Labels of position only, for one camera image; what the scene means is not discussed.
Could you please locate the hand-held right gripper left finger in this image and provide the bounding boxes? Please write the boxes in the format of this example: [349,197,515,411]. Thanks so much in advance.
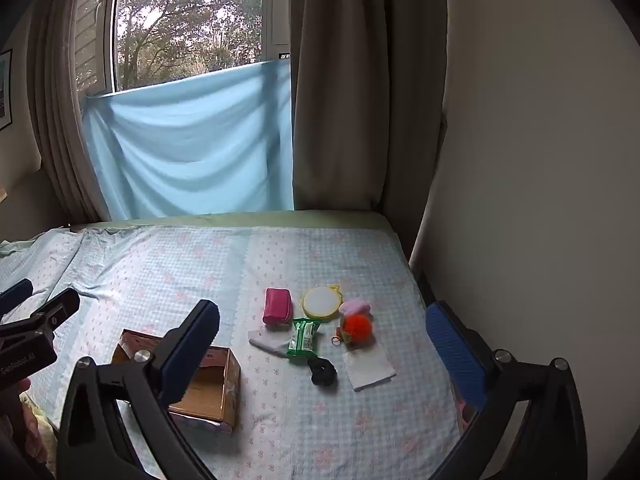
[56,299,221,480]

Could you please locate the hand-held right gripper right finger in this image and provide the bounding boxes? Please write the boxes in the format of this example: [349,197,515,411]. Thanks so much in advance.
[425,301,588,480]

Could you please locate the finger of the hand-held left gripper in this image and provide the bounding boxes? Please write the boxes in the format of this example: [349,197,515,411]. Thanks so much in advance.
[0,287,81,342]
[0,278,34,316]

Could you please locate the cardboard box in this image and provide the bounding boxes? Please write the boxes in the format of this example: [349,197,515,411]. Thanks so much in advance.
[111,329,242,433]

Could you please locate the white zigzag-edged cloth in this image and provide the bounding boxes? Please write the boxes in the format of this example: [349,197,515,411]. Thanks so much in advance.
[248,329,291,358]
[341,350,397,392]

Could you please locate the magenta pouch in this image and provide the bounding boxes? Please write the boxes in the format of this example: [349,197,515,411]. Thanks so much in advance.
[263,288,293,330]

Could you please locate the orange fluffy pompom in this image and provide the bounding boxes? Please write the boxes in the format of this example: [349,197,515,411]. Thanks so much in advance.
[341,313,374,347]

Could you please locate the green wet wipes packet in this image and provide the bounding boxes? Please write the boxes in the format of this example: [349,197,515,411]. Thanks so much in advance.
[286,318,322,359]

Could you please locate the black scrunchie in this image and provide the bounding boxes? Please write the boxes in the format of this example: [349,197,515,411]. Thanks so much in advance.
[307,357,337,387]

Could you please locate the person's left hand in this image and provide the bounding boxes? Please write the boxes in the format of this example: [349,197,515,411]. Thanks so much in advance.
[17,380,48,463]

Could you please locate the round yellow-rimmed mirror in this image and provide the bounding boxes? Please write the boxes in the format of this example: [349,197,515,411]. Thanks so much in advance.
[301,285,344,321]

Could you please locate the checkered floral bed sheet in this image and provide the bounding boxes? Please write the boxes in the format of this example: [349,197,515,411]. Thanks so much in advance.
[0,225,481,480]

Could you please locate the green mattress sheet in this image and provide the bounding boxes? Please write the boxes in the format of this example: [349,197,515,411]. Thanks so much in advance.
[75,210,396,235]

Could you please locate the beige curtain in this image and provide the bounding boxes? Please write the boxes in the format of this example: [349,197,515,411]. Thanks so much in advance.
[290,0,448,261]
[27,0,118,223]

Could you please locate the light blue hanging cloth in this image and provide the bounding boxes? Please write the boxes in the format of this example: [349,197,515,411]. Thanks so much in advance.
[81,59,295,221]

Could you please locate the window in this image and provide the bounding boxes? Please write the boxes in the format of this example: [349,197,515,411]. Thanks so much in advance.
[75,0,293,96]

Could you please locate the framed wall picture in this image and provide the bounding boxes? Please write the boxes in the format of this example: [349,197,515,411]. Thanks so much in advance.
[0,49,13,131]

